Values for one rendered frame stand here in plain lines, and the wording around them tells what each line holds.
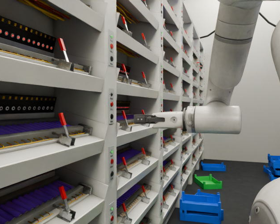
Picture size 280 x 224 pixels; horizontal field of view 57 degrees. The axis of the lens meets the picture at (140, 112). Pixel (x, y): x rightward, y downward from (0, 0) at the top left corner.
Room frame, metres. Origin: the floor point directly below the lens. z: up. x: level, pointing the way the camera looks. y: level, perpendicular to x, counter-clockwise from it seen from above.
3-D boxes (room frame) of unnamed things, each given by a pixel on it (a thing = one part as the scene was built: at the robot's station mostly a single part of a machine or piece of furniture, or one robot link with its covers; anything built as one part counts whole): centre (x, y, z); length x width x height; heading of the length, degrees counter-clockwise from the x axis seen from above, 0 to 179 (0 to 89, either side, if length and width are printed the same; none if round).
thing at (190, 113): (0.81, -0.16, 0.82); 0.09 x 0.03 x 0.08; 161
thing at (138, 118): (0.85, -0.01, 0.82); 0.07 x 0.03 x 0.03; 71
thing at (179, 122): (0.83, -0.10, 0.82); 0.11 x 0.10 x 0.07; 71
